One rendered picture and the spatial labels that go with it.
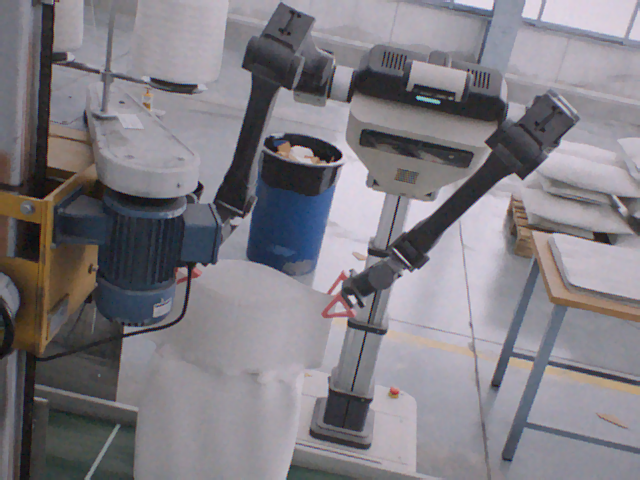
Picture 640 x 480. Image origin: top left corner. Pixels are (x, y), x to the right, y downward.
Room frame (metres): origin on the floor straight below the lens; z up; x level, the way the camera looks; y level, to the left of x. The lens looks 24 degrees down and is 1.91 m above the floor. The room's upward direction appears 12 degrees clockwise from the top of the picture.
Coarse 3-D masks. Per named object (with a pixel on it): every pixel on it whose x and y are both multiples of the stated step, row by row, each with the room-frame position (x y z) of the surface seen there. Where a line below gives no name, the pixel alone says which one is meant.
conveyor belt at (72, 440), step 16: (64, 416) 1.86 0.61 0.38; (80, 416) 1.87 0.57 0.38; (48, 432) 1.78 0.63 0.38; (64, 432) 1.79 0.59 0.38; (80, 432) 1.81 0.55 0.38; (96, 432) 1.82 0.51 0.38; (112, 432) 1.83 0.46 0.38; (128, 432) 1.85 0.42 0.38; (48, 448) 1.72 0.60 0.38; (64, 448) 1.73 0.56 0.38; (80, 448) 1.74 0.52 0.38; (96, 448) 1.76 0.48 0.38; (112, 448) 1.77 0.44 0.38; (128, 448) 1.78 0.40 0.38; (48, 464) 1.66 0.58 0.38; (64, 464) 1.67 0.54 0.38; (80, 464) 1.68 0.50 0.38; (96, 464) 1.69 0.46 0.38; (112, 464) 1.71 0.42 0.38; (128, 464) 1.72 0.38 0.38
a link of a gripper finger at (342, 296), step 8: (344, 280) 1.66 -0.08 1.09; (344, 288) 1.62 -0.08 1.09; (336, 296) 1.61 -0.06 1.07; (344, 296) 1.60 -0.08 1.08; (328, 304) 1.62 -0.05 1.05; (344, 304) 1.61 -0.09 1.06; (352, 304) 1.61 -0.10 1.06; (336, 312) 1.62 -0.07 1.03; (344, 312) 1.61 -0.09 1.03; (352, 312) 1.60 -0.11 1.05
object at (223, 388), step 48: (192, 288) 1.62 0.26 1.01; (240, 288) 1.77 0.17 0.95; (288, 288) 1.73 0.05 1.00; (192, 336) 1.61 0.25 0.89; (240, 336) 1.58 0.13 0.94; (288, 336) 1.64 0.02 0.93; (144, 384) 1.63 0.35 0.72; (192, 384) 1.60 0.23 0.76; (240, 384) 1.60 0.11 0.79; (288, 384) 1.62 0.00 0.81; (144, 432) 1.60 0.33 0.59; (192, 432) 1.59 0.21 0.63; (240, 432) 1.59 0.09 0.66; (288, 432) 1.62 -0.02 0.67
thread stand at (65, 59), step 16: (112, 0) 1.49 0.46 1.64; (112, 16) 1.49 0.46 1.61; (112, 32) 1.50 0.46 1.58; (64, 64) 1.50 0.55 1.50; (80, 64) 1.50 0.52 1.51; (112, 80) 1.49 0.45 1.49; (128, 80) 1.50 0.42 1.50; (144, 80) 1.47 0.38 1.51; (160, 80) 1.48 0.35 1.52; (96, 112) 1.48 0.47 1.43; (112, 112) 1.50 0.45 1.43
